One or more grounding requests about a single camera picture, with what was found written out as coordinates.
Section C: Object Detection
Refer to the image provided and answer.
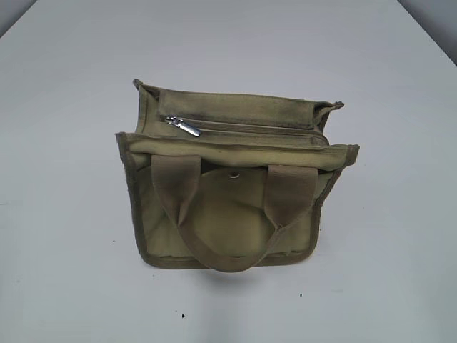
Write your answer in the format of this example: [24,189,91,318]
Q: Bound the silver metal zipper pull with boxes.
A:
[164,115,201,137]

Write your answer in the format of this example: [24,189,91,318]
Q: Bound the olive yellow canvas bag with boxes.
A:
[116,80,359,273]

